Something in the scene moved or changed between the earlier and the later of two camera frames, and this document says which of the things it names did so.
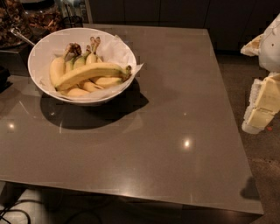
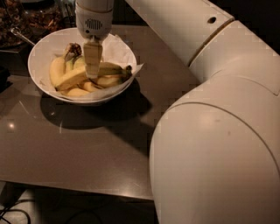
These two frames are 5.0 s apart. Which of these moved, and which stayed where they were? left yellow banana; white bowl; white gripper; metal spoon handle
Moved: white gripper
Stayed: white bowl; left yellow banana; metal spoon handle
